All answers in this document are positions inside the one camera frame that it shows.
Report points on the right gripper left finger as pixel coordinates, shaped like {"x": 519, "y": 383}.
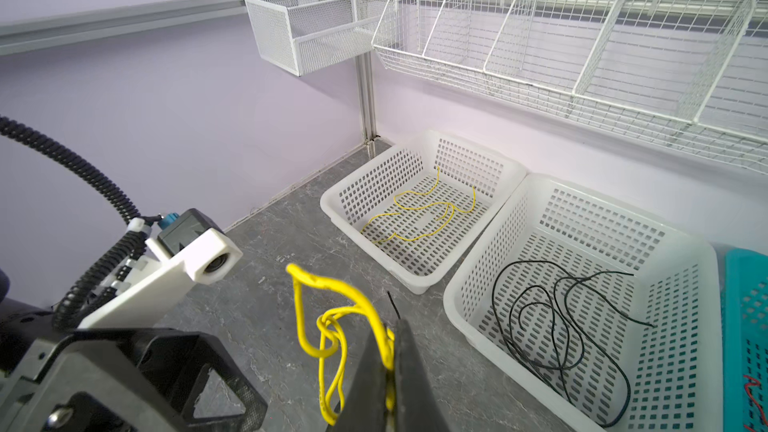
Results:
{"x": 365, "y": 406}

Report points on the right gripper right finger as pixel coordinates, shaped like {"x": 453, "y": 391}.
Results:
{"x": 416, "y": 409}

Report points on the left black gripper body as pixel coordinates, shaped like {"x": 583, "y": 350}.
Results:
{"x": 119, "y": 380}

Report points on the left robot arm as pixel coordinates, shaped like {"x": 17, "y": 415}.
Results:
{"x": 50, "y": 263}

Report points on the left white plastic basket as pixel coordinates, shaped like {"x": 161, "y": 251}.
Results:
{"x": 418, "y": 206}

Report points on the white plastic basket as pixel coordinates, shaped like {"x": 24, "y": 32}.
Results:
{"x": 418, "y": 206}
{"x": 607, "y": 315}

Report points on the middle white plastic basket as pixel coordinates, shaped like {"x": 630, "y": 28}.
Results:
{"x": 607, "y": 315}

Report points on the teal plastic basket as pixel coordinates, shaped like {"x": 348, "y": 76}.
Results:
{"x": 744, "y": 318}

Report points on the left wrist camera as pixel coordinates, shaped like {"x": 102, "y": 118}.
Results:
{"x": 189, "y": 250}

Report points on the white mesh wall box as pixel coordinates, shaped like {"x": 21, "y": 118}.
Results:
{"x": 305, "y": 36}

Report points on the long white wire rack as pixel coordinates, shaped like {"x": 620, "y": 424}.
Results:
{"x": 686, "y": 76}

